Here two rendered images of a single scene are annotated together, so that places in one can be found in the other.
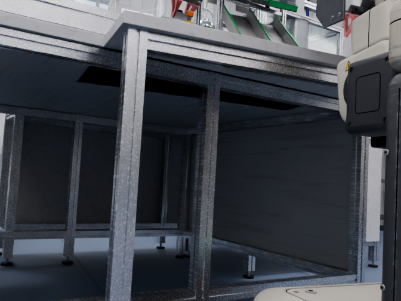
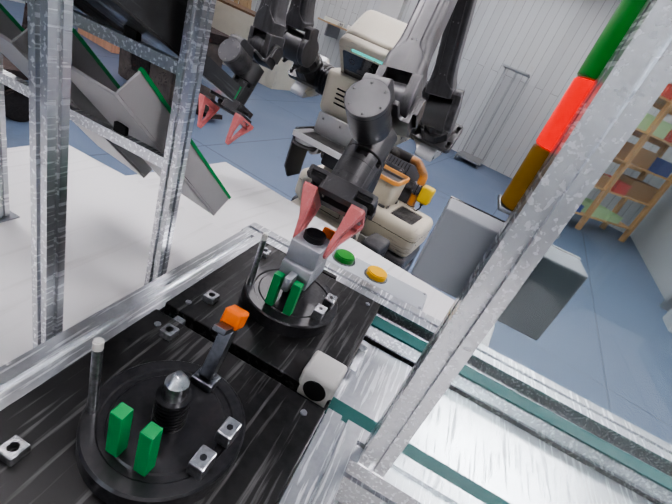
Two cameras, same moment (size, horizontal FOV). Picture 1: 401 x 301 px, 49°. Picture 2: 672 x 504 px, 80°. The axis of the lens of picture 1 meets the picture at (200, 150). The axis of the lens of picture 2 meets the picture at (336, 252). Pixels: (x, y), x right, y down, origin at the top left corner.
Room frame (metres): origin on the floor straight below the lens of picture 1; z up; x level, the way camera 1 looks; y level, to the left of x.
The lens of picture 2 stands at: (1.85, 0.45, 1.33)
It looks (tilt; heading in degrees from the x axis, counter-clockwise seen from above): 28 degrees down; 223
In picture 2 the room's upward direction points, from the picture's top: 23 degrees clockwise
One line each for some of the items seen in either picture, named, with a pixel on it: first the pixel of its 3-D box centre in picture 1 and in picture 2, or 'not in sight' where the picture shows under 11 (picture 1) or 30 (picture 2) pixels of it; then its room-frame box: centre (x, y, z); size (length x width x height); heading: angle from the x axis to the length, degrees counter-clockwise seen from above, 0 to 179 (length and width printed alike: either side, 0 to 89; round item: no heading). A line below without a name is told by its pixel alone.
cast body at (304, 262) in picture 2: (176, 21); (304, 257); (1.53, 0.11, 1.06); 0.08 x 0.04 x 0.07; 33
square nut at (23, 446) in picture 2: not in sight; (13, 450); (1.85, 0.21, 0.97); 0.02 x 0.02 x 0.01; 32
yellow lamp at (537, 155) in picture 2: not in sight; (546, 186); (1.52, 0.33, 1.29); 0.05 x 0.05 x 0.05
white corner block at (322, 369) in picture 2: not in sight; (321, 379); (1.56, 0.24, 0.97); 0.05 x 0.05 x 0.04; 32
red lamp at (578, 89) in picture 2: not in sight; (587, 124); (1.52, 0.33, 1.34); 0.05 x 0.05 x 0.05
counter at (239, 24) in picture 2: not in sight; (239, 37); (-1.76, -7.10, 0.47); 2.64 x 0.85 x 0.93; 114
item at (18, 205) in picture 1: (174, 189); not in sight; (3.04, 0.16, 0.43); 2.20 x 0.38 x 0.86; 122
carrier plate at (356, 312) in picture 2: not in sight; (287, 308); (1.53, 0.10, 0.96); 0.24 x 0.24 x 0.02; 32
